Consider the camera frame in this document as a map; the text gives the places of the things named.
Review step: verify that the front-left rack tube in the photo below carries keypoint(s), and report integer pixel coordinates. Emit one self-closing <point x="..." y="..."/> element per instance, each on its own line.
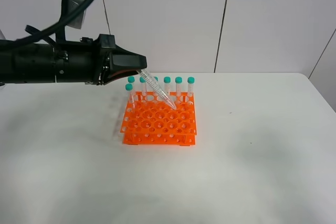
<point x="131" y="100"/>

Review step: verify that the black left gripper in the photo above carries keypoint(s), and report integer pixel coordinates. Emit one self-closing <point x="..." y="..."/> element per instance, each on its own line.
<point x="96" y="62"/>

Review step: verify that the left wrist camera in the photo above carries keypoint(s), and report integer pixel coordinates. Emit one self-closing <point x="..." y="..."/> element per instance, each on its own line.
<point x="67" y="6"/>

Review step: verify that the clear tube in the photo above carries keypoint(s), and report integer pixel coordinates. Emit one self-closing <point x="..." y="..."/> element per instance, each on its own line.
<point x="154" y="85"/>

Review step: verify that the orange test tube rack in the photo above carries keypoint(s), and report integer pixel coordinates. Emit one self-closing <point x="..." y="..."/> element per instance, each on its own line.
<point x="155" y="123"/>

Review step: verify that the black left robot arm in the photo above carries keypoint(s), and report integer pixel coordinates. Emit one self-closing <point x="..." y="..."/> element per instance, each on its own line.
<point x="34" y="63"/>

